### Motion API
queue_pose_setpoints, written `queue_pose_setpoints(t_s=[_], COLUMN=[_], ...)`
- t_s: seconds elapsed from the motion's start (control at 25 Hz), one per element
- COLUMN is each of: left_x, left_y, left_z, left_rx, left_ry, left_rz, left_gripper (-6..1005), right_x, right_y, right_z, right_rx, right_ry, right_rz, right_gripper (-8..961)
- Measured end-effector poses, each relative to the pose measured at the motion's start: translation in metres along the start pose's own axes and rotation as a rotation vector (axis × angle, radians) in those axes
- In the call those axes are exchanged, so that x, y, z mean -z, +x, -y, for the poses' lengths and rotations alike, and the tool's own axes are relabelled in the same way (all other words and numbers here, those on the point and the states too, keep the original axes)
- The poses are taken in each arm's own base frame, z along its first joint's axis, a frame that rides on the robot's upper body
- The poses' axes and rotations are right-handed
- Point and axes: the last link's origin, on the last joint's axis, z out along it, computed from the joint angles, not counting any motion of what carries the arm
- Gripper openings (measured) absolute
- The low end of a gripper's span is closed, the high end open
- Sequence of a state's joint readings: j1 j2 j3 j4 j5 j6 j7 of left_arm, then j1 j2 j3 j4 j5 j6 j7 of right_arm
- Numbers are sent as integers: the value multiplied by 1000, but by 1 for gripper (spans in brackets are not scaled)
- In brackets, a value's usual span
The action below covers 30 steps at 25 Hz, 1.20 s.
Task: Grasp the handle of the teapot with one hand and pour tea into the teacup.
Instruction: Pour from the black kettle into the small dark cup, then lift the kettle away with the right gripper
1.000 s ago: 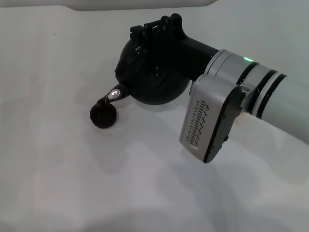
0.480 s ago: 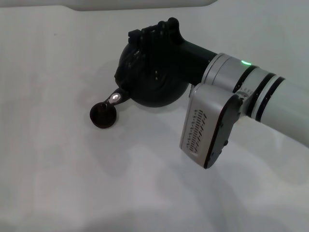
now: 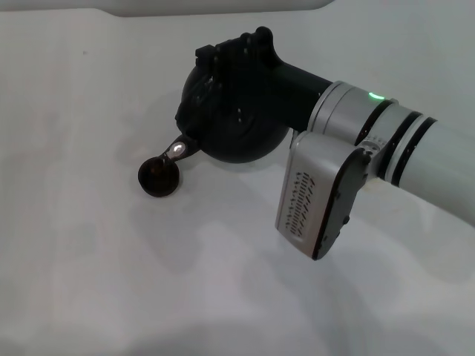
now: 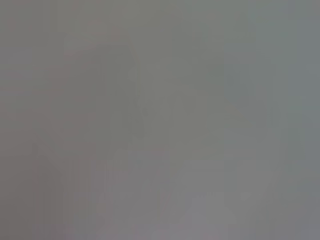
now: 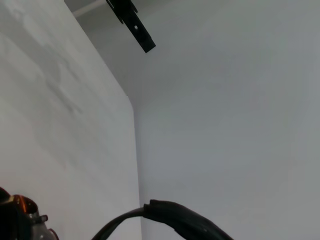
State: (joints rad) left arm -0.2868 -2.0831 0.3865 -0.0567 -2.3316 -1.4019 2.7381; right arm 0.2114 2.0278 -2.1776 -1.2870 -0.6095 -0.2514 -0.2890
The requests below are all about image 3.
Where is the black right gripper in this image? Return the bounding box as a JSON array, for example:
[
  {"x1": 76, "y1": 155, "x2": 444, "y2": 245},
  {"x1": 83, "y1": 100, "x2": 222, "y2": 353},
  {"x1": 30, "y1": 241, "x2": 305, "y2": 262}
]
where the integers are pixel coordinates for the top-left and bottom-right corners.
[{"x1": 195, "y1": 25, "x2": 333, "y2": 131}]

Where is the black round teapot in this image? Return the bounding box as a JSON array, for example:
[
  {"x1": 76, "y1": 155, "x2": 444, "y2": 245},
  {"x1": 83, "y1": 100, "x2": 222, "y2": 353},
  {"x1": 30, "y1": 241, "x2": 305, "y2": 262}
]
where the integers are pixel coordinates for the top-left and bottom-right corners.
[{"x1": 161, "y1": 66, "x2": 294, "y2": 166}]

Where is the small dark brown teacup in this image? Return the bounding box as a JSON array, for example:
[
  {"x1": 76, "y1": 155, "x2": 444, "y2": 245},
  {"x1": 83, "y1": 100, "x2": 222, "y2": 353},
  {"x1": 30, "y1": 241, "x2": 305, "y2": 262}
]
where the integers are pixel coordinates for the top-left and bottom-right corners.
[{"x1": 137, "y1": 156, "x2": 182, "y2": 199}]

